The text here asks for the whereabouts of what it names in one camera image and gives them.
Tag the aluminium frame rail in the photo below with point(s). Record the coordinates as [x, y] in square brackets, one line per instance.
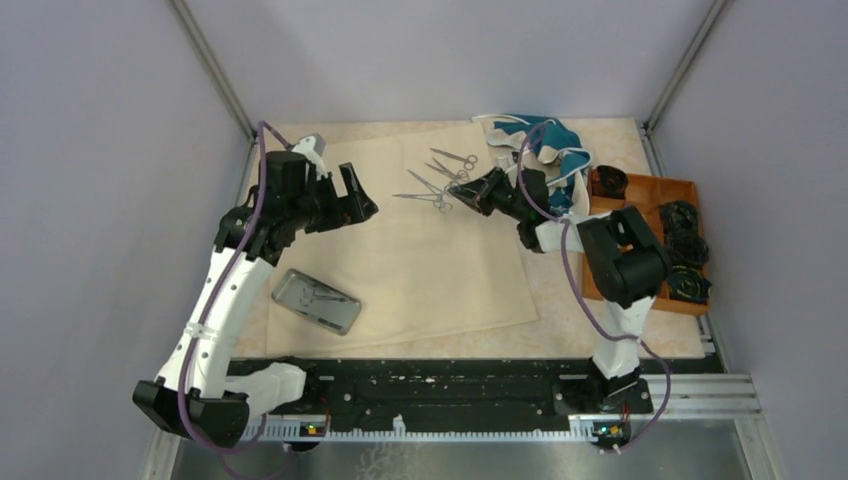
[685, 396]

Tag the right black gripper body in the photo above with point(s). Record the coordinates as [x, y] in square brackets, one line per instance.
[507, 205]

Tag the black rolled item top-left compartment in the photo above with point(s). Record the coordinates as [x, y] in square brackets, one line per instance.
[608, 182]

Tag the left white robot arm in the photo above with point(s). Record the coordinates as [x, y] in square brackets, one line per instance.
[212, 344]

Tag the black green rolled item upper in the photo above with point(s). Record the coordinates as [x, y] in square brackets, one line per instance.
[679, 215]

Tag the steel scissors in tray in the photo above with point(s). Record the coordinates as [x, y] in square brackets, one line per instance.
[314, 296]

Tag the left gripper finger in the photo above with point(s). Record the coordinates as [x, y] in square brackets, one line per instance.
[344, 214]
[355, 191]

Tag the black rolled item middle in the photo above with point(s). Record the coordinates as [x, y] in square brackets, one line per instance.
[687, 248]

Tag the metal instrument tray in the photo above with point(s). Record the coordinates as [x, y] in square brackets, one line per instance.
[335, 317]

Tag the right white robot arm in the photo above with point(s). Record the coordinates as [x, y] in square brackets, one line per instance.
[626, 262]

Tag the blue and beige cloth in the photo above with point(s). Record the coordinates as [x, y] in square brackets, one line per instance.
[552, 144]

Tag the black green rolled item lower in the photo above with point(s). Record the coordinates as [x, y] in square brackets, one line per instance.
[689, 285]

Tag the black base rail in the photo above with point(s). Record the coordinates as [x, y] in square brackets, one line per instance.
[455, 396]

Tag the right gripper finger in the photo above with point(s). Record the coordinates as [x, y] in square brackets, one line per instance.
[485, 206]
[480, 192]

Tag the beige cloth drape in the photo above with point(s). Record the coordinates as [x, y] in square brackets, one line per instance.
[419, 273]

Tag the steel surgical forceps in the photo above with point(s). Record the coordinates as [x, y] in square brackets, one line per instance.
[458, 177]

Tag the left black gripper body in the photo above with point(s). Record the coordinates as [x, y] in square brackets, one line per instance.
[309, 207]

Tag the orange compartment tray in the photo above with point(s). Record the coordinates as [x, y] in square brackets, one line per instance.
[646, 194]

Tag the black green rolled item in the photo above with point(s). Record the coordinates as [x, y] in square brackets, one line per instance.
[689, 285]
[679, 215]

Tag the steel forceps laid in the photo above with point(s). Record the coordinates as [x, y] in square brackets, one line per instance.
[428, 199]
[424, 184]

